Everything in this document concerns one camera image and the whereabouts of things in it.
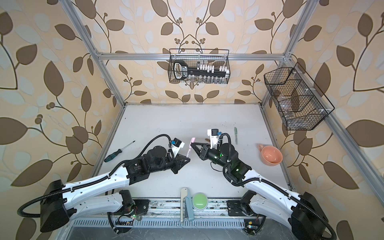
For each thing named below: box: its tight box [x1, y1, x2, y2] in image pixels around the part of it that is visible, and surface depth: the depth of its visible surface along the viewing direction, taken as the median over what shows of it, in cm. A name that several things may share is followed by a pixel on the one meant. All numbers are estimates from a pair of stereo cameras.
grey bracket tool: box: [180, 187, 194, 223], surface depth 74 cm
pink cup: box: [258, 144, 283, 167], surface depth 90 cm
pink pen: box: [186, 137, 196, 158], surface depth 72 cm
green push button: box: [192, 192, 209, 211], surface depth 77 cm
